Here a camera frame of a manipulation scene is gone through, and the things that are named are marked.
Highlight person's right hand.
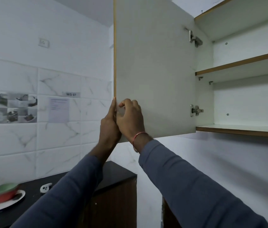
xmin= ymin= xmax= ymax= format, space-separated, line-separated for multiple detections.
xmin=116 ymin=99 xmax=149 ymax=144

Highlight person's left hand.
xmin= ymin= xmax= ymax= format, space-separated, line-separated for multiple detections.
xmin=98 ymin=97 xmax=123 ymax=155

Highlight wooden cabinet door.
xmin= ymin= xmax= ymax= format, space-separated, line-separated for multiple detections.
xmin=113 ymin=0 xmax=197 ymax=143

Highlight white cabinet shelves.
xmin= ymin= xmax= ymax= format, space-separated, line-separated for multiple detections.
xmin=113 ymin=0 xmax=268 ymax=143

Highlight person's left forearm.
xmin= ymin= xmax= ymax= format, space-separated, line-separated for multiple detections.
xmin=10 ymin=144 xmax=115 ymax=228

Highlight metal cabinet hinge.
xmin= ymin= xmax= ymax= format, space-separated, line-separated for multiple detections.
xmin=190 ymin=104 xmax=204 ymax=117
xmin=184 ymin=26 xmax=203 ymax=48

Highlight pale blue printed paper sheet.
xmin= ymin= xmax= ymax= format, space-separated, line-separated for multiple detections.
xmin=48 ymin=97 xmax=70 ymax=123

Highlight small white plastic gadget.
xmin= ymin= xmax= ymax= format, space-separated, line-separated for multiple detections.
xmin=40 ymin=182 xmax=53 ymax=194

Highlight grey kitchenware picture tiles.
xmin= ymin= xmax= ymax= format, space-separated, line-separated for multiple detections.
xmin=0 ymin=89 xmax=38 ymax=124

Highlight green bowl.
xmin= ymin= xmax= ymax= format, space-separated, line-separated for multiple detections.
xmin=0 ymin=183 xmax=21 ymax=195

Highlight red bowl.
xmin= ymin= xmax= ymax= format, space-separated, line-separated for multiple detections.
xmin=0 ymin=190 xmax=20 ymax=204

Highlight red thread bracelet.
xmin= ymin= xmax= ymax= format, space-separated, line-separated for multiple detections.
xmin=131 ymin=131 xmax=149 ymax=154

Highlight dark brown wooden wall panel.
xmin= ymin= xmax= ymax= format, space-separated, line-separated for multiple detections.
xmin=162 ymin=197 xmax=183 ymax=228

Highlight small white wall socket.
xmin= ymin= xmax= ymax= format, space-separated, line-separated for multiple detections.
xmin=38 ymin=37 xmax=50 ymax=48

